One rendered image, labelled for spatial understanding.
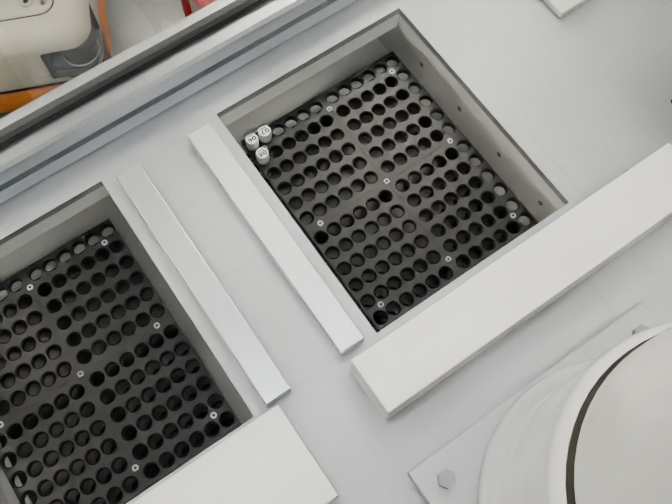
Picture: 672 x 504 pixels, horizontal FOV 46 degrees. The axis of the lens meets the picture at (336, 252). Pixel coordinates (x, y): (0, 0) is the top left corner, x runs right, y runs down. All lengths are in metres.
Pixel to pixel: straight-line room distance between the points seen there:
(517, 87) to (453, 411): 0.30
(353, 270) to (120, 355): 0.21
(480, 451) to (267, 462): 0.16
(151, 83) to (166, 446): 0.30
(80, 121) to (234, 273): 0.18
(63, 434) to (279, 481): 0.19
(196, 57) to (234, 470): 0.34
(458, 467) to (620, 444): 0.26
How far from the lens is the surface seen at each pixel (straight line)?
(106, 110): 0.69
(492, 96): 0.73
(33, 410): 0.71
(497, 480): 0.59
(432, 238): 0.71
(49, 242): 0.82
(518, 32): 0.77
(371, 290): 0.69
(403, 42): 0.84
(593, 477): 0.40
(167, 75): 0.69
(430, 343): 0.59
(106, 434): 0.69
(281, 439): 0.60
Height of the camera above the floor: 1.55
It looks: 69 degrees down
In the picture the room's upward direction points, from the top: straight up
